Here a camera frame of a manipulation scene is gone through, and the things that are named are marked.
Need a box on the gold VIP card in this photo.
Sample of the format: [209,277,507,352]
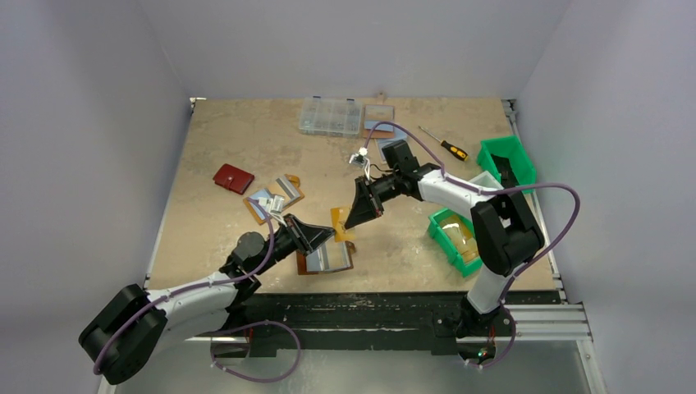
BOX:
[330,206,356,242]

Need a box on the brown leather card holder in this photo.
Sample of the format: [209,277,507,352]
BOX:
[295,241,356,276]

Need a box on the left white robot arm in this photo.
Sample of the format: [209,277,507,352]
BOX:
[78,214,335,385]

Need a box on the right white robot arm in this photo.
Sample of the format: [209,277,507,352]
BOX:
[345,140,545,333]

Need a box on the open tan card holder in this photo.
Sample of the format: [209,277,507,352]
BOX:
[244,174,305,224]

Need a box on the blue transparent card sleeve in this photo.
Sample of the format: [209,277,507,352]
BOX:
[376,137,407,163]

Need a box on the green bin with cards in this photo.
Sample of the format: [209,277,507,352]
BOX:
[428,208,483,277]

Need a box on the open brown card holder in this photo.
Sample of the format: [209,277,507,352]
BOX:
[363,104,396,139]

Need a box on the dark red card holder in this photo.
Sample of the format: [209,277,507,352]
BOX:
[213,163,255,195]

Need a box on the yellow black screwdriver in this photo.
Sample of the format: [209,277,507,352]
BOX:
[419,126,469,162]

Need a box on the white small bin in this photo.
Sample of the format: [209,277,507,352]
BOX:
[468,171,503,196]

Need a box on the clear plastic organizer box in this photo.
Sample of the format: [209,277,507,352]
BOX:
[298,96,364,138]

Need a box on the green bin far right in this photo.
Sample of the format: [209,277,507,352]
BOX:
[476,135,537,188]

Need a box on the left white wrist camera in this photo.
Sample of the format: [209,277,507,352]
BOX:
[259,195,285,225]

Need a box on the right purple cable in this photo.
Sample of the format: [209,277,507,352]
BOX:
[361,120,582,372]

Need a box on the purple cable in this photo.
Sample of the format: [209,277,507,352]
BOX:
[361,120,582,372]
[92,198,302,383]

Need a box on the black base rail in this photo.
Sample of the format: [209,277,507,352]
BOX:
[190,291,561,359]

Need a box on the aluminium frame rail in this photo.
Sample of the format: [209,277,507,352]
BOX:
[98,303,607,394]

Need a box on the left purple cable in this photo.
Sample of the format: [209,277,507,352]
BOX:
[92,198,302,383]

